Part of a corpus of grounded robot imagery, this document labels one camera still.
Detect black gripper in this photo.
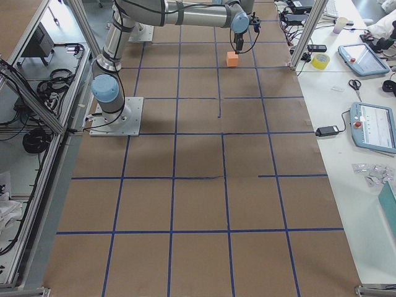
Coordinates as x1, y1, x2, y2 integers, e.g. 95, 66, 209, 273
233, 32, 244, 55

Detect orange foam block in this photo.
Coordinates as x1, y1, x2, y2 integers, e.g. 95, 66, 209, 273
226, 51, 239, 67

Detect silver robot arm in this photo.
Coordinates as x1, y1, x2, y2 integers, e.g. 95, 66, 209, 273
92, 1, 260, 125

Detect yellow tape roll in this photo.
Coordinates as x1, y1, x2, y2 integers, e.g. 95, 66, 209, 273
311, 53, 330, 70

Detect white paper cup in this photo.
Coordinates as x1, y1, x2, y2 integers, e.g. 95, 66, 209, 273
332, 17, 348, 34

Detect blue teach pendant far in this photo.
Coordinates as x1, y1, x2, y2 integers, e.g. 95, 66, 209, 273
338, 43, 390, 76

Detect blue teach pendant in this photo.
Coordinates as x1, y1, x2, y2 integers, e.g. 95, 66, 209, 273
350, 102, 395, 154
338, 43, 390, 76

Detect black power brick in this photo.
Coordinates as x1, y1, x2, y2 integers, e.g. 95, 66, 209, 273
315, 126, 340, 137

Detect brown paper table cover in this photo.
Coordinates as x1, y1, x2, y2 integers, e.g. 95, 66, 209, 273
43, 1, 359, 296

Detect blue teach pendant near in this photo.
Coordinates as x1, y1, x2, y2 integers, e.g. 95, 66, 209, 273
350, 102, 395, 154

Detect aluminium frame post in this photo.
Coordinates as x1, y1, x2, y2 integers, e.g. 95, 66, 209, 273
289, 0, 328, 70

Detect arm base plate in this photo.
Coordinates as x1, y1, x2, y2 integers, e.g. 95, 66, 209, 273
89, 97, 144, 137
128, 22, 154, 43

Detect black handled scissors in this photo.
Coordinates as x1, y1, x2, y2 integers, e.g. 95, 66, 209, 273
348, 79, 362, 102

